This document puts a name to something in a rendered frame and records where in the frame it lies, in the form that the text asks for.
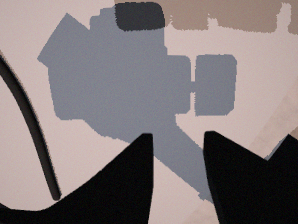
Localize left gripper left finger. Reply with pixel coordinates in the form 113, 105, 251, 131
0, 133, 154, 224

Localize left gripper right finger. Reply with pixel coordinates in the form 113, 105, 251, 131
203, 131, 298, 224

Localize black rope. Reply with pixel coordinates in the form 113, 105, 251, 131
0, 58, 61, 201

